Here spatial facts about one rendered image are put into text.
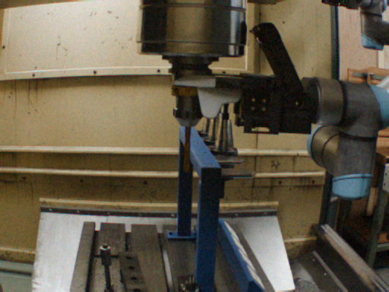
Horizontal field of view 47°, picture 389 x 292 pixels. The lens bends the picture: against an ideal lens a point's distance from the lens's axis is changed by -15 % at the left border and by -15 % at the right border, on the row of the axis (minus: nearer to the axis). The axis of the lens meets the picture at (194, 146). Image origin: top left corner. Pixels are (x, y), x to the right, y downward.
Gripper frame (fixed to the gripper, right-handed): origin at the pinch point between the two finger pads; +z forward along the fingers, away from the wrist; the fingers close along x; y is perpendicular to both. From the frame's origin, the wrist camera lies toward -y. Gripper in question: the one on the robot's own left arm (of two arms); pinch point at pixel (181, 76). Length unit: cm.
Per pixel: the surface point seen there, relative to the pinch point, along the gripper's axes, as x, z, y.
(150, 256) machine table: 53, 1, 51
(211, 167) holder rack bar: 23.2, -8.9, 18.5
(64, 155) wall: 101, 31, 35
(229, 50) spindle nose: -6.4, -5.5, -4.3
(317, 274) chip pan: 80, -62, 73
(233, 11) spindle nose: -6.4, -5.8, -10.0
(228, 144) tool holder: 39.0, -14.9, 17.0
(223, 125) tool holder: 39.7, -13.7, 13.1
